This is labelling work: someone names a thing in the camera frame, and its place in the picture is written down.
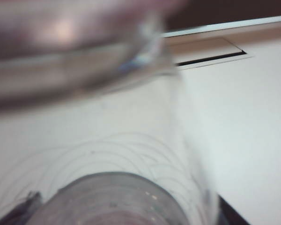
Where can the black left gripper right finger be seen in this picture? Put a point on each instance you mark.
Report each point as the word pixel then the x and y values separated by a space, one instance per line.
pixel 231 214

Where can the clear water bottle red label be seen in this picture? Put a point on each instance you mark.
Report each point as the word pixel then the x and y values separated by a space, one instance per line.
pixel 107 140

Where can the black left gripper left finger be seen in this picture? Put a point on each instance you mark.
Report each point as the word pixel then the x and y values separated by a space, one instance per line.
pixel 25 208

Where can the brown desk partition panel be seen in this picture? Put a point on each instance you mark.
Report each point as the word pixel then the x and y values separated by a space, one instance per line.
pixel 224 11

